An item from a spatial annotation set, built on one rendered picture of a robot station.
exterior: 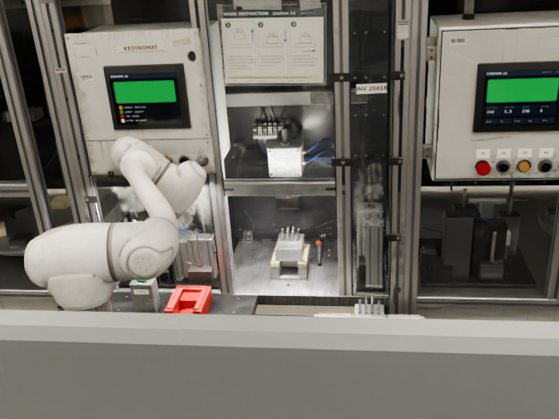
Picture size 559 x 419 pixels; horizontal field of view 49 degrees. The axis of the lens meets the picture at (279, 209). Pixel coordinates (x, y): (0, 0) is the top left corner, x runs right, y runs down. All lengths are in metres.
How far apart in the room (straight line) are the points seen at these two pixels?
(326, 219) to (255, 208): 0.29
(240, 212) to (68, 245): 1.26
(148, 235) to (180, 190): 0.56
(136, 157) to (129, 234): 0.52
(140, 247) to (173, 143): 0.74
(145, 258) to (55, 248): 0.20
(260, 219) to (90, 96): 0.88
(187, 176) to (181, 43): 0.39
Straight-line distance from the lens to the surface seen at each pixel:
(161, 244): 1.33
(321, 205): 2.48
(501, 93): 1.88
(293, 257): 2.23
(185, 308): 2.15
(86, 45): 2.01
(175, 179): 1.87
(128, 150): 1.87
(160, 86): 1.93
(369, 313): 2.04
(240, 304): 2.15
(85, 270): 1.37
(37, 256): 1.41
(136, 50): 1.96
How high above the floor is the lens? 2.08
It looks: 25 degrees down
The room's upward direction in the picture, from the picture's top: 4 degrees counter-clockwise
